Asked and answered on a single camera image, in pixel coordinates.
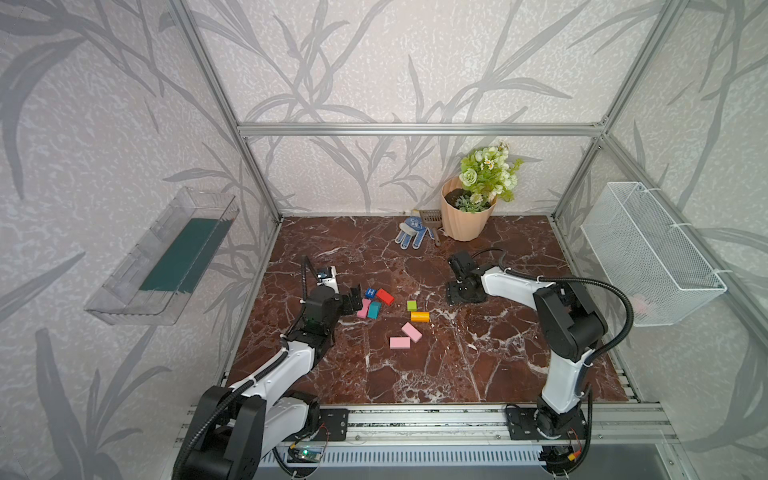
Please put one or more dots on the teal block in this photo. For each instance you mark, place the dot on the teal block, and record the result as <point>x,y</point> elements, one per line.
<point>374,310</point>

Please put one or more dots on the small brown rake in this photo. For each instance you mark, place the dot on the small brown rake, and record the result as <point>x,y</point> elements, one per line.
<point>432,221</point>

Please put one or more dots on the yellow cylinder block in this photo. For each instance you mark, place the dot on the yellow cylinder block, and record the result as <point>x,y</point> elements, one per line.
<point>420,317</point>

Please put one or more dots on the red block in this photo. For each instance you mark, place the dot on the red block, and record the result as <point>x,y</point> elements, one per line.
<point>384,297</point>

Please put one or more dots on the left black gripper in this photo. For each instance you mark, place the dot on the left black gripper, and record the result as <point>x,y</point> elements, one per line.
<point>348,301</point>

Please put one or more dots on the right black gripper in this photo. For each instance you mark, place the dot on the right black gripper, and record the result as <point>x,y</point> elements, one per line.
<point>462,291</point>

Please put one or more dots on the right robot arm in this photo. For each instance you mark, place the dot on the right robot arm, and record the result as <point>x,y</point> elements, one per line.
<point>572,325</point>

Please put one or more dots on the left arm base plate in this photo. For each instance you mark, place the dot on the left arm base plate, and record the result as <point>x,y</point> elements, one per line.
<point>326,423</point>

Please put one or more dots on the beige flower pot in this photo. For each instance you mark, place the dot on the beige flower pot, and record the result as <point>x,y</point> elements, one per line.
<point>459,225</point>

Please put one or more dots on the pink block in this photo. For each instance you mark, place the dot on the pink block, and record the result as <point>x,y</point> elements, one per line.
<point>399,343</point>
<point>363,312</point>
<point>412,332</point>

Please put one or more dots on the white wire mesh basket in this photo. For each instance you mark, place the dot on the white wire mesh basket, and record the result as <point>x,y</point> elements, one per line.
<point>644,251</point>

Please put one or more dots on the clear plastic wall tray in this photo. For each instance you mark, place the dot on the clear plastic wall tray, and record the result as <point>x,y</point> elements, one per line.
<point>119,301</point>

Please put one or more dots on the aluminium frame crossbar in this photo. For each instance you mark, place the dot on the aluminium frame crossbar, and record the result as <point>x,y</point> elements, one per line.
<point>248,130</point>

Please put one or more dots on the blue white garden glove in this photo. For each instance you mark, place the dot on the blue white garden glove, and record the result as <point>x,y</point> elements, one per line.
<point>412,232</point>

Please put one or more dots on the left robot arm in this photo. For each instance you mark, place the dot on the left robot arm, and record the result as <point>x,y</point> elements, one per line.
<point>233,428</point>

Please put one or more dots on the green white artificial flowers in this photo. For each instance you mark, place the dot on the green white artificial flowers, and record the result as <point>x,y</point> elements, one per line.
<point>487,176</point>

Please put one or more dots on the left controller board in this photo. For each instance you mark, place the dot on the left controller board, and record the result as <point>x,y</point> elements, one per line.
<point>298,454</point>

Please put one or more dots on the green mat in tray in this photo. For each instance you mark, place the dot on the green mat in tray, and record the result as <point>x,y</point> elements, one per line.
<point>183,264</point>

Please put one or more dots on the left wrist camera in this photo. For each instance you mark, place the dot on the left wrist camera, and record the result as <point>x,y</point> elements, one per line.
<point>326,276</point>

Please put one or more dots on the pink block front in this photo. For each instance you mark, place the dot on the pink block front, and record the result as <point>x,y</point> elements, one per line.
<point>399,343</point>

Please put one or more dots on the aluminium front rail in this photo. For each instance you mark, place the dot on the aluminium front rail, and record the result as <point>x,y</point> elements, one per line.
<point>485,424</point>

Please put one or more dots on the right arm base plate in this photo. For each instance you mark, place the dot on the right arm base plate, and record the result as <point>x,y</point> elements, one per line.
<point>522,423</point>

